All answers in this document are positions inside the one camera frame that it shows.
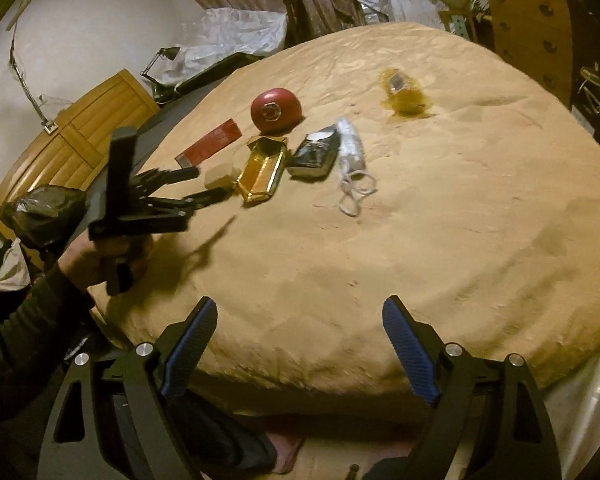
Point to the beige sponge block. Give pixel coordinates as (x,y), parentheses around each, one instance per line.
(219,176)

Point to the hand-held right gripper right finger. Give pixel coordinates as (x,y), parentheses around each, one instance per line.
(407,345)

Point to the yellow plastic wrapper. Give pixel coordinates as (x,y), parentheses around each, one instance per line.
(405,92)

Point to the wooden chest of drawers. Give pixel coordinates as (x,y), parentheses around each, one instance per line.
(535,35)

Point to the dark foil packet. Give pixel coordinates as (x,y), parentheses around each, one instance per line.
(315,157)

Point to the gold plastic tray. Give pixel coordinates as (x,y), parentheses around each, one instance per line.
(262,170)

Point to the pink slipper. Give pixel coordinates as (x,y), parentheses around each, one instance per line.
(287,452)

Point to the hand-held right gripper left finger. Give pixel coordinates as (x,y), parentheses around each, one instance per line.
(192,345)

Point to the black desk lamp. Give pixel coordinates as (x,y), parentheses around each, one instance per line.
(162,60)

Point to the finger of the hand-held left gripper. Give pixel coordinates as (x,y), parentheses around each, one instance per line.
(190,202)
(175,174)

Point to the black trash bag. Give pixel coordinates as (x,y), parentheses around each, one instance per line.
(35,215)

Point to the wooden slatted panel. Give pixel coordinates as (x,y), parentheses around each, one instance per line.
(80,130)

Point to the red round ball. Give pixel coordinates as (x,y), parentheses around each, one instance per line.
(275,110)

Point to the red carton box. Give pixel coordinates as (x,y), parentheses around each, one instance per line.
(210,144)

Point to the person's left hand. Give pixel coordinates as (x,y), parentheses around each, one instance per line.
(87,262)

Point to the person's left forearm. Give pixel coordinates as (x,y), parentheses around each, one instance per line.
(25,335)

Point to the orange fleece blanket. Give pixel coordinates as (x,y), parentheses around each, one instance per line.
(430,235)

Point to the white cloth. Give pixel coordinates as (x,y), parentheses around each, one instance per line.
(10,270)

